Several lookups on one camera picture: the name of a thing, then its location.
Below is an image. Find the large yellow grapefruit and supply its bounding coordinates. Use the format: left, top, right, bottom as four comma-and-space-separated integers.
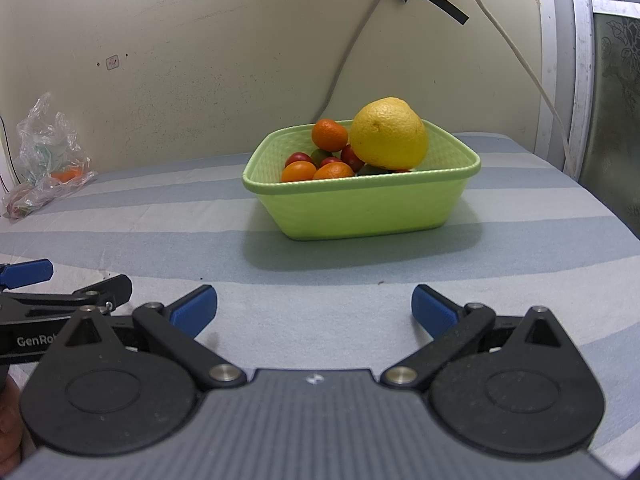
349, 96, 428, 170

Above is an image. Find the clear plastic bag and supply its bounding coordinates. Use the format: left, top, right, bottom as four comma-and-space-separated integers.
2, 92, 98, 220

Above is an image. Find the orange mandarin with stem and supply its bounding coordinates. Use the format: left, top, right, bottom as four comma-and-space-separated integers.
311, 118, 348, 153

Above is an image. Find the striped blue bed sheet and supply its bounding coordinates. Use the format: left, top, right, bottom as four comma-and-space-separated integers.
1, 133, 639, 474

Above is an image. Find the red cherry tomato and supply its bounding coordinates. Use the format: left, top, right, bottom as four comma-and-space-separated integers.
341, 144, 364, 174
320, 156, 341, 167

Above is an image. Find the person left hand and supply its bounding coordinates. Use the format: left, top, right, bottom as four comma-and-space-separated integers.
0, 376, 24, 476

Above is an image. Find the frosted glass sliding door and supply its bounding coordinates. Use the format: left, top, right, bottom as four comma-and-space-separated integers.
534, 0, 639, 232

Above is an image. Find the green tomato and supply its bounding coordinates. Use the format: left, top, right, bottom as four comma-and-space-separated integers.
310, 148, 333, 168

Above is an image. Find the red tomato front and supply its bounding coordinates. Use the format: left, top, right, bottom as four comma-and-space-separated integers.
285, 152, 314, 167

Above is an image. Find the grey cable on wall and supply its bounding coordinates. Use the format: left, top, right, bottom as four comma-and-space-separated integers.
310, 0, 388, 124

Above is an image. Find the green plastic basket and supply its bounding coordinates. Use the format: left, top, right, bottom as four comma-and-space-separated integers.
242, 122, 482, 240

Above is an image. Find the orange tomato front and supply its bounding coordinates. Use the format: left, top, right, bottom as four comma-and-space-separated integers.
281, 160, 317, 183

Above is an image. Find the orange fruit in bag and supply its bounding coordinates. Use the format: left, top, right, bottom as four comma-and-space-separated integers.
51, 166, 85, 183

